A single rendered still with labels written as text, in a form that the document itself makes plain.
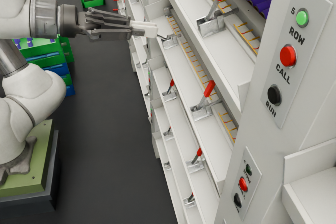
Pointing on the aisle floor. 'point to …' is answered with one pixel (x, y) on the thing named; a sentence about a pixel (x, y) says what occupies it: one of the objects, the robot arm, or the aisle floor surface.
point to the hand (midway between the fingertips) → (143, 29)
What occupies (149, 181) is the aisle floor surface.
